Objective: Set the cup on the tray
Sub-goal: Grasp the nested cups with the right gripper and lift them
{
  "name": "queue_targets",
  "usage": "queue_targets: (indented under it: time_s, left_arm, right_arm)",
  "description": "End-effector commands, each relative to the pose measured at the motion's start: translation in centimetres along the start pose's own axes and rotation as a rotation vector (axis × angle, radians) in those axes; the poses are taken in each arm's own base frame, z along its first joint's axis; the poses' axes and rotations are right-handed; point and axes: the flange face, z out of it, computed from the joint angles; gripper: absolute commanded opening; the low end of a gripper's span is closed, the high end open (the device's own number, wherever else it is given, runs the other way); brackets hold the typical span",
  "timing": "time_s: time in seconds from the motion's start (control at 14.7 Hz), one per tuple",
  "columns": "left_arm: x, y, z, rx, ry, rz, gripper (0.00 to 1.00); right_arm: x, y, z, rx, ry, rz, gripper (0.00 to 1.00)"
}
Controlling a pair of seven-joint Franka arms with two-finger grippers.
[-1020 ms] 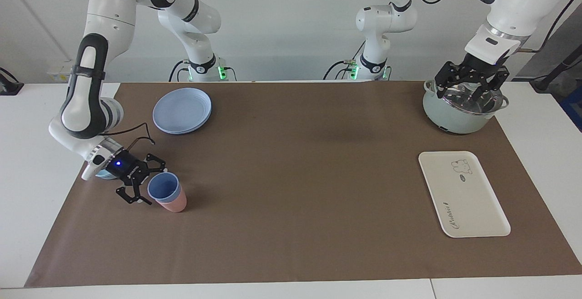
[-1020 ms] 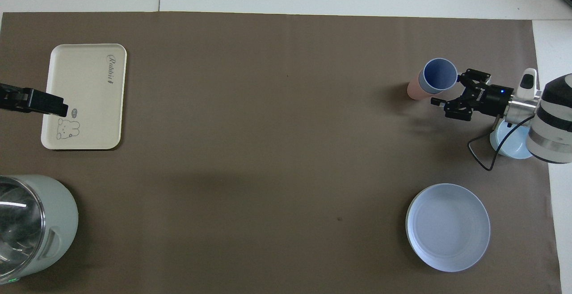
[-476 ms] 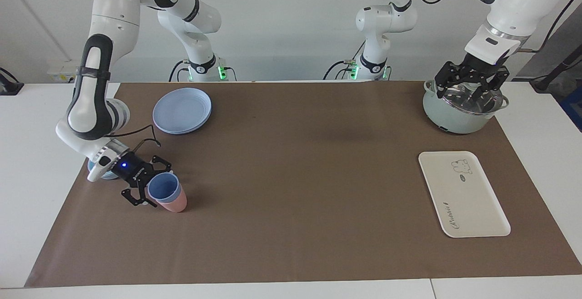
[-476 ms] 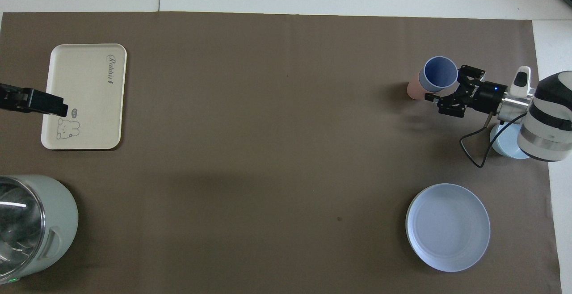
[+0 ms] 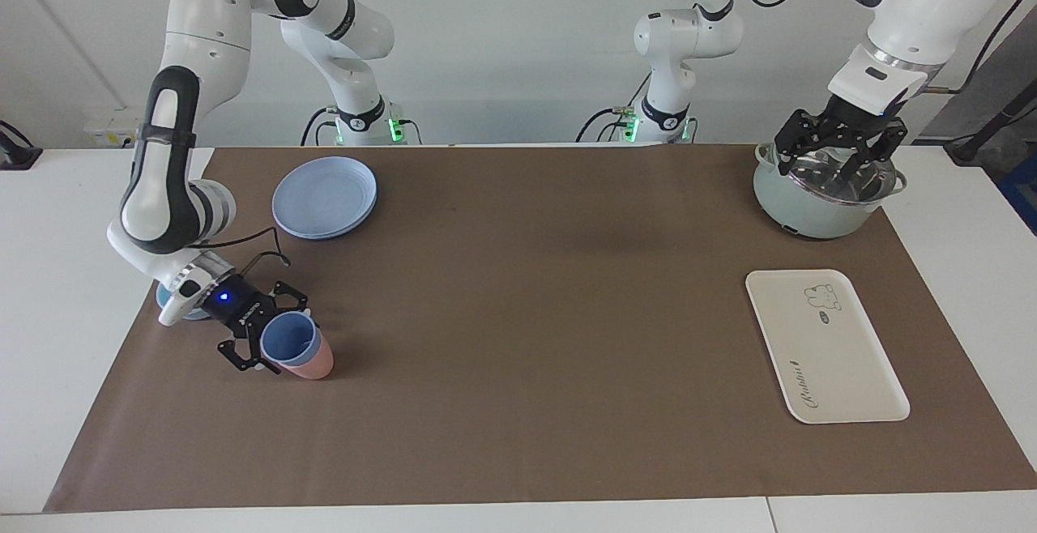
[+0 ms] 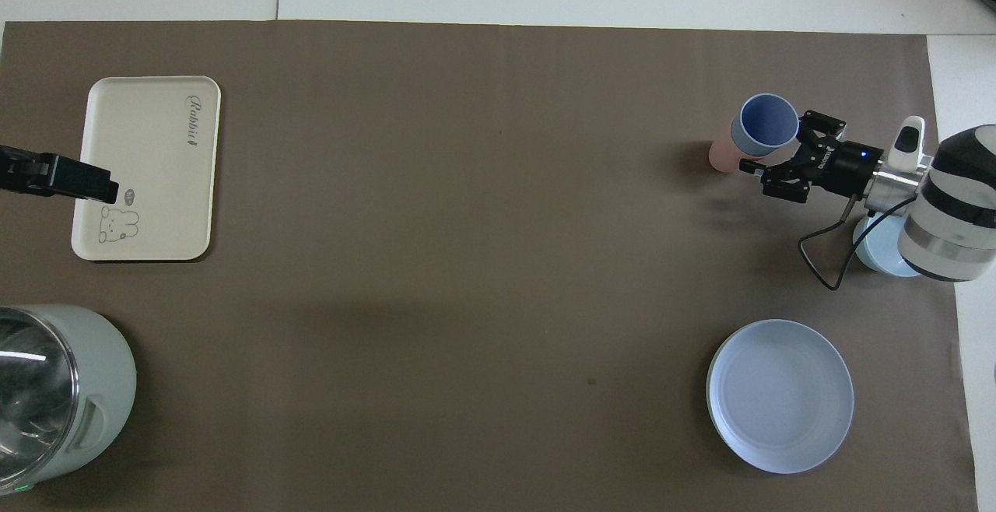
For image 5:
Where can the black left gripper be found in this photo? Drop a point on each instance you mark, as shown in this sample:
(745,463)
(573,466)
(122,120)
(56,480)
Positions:
(859,112)

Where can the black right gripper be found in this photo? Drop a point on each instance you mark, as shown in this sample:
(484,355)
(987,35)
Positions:
(239,306)

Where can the blue ribbed cup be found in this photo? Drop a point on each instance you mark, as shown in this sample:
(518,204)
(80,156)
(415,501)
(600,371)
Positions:
(288,338)

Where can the pink cup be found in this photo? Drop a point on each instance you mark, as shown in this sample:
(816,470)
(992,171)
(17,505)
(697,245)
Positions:
(316,367)

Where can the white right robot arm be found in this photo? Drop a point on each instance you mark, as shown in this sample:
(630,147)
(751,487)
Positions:
(194,55)

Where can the cream tray with rabbit print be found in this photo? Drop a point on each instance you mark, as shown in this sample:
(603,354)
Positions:
(826,355)

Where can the light blue bowl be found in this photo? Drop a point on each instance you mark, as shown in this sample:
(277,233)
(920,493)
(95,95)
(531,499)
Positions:
(194,313)

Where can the pale green cooking pot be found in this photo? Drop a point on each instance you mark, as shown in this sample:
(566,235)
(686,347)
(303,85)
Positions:
(798,209)

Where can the blue round plate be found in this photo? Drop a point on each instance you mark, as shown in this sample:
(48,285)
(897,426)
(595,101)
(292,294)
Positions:
(324,197)

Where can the black stand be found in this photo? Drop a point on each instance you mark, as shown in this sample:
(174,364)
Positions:
(984,132)

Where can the blue crate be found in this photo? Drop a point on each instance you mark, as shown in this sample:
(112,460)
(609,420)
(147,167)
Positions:
(1022,193)

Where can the brown table mat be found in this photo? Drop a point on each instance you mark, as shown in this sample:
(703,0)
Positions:
(527,338)

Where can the white wall socket box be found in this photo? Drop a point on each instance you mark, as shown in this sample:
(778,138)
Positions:
(113,126)

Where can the black clamp mount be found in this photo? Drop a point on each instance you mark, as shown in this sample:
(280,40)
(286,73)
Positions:
(16,154)

